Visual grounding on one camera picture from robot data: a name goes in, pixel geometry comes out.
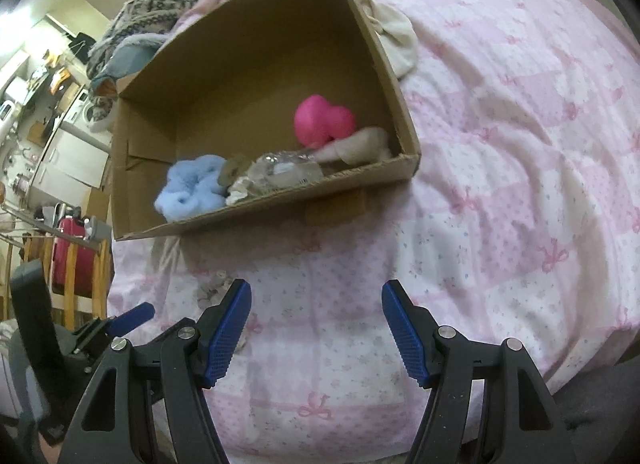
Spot pink suitcase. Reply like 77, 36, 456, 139
50, 217, 98, 296

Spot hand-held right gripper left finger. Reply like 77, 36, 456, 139
59, 278, 253, 464

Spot cream white cloth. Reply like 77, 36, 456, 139
357, 0, 420, 79

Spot grey bin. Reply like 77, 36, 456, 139
82, 217, 111, 243

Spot brown cardboard box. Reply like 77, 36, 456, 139
110, 0, 422, 242

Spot blue fluffy scrunchie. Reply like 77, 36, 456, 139
154, 154, 228, 222

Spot clear plastic packet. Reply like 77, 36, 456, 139
247, 149, 326, 197

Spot cream plush toy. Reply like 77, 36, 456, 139
315, 127, 393, 166

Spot wooden chair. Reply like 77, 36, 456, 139
20, 233, 113, 326

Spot olive beige scrunchie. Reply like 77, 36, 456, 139
220, 154, 253, 182

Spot pink heart toy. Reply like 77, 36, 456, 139
293, 94, 357, 147

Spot cream satin scrunchie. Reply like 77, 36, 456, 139
194, 271, 251, 352
225, 177, 261, 206

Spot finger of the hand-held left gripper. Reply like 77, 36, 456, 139
75, 301, 156, 337

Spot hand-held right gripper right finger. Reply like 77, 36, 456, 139
381, 280, 576, 464

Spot pink bow print quilt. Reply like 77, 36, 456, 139
107, 0, 640, 400

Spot white kitchen cabinets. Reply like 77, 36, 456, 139
30, 119, 111, 190

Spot white washing machine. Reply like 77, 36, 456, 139
82, 94, 116, 132

